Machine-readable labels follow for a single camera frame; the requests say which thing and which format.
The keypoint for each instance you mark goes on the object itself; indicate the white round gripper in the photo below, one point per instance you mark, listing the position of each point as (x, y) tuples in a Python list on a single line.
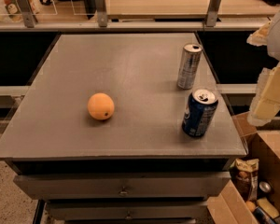
[(265, 104)]

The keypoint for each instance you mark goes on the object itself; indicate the blue pepsi can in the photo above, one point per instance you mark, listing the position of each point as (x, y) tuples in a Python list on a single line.
[(201, 107)]

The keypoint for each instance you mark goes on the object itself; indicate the silver energy drink can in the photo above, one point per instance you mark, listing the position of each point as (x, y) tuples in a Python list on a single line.
[(191, 55)]

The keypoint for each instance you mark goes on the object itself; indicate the small can in box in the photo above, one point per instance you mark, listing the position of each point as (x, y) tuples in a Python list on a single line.
[(264, 188)]

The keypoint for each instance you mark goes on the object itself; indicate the dark can in box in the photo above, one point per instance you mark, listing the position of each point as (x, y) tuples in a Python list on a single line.
[(262, 217)]

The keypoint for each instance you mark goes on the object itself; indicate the snack bag in box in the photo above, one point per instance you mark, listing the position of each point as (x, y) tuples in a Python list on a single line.
[(244, 175)]

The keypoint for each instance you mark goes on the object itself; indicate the yellow sponge in box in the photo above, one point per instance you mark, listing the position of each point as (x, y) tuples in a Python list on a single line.
[(265, 204)]

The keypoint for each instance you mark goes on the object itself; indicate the lower grey drawer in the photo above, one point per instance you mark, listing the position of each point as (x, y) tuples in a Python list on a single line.
[(126, 210)]

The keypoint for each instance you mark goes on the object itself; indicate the grey drawer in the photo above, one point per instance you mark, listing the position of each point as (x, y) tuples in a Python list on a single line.
[(122, 185), (126, 210)]

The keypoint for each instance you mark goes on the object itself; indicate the grey drawer cabinet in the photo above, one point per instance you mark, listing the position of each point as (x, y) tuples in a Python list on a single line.
[(52, 132)]

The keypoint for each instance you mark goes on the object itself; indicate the orange fruit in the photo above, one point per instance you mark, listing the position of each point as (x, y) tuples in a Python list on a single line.
[(101, 106)]

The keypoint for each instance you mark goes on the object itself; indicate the top grey drawer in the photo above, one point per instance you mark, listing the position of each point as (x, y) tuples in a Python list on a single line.
[(122, 185)]

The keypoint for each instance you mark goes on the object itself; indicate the right metal bracket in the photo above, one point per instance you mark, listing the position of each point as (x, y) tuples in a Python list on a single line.
[(212, 13)]

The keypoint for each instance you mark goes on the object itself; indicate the metal bracket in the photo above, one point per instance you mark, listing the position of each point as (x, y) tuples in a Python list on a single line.
[(102, 18), (212, 13), (28, 15)]

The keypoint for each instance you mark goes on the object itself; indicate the middle metal bracket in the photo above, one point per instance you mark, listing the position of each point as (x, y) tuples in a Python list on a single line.
[(102, 18)]

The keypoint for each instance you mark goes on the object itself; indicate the left metal bracket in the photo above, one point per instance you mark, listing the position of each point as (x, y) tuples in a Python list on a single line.
[(28, 15)]

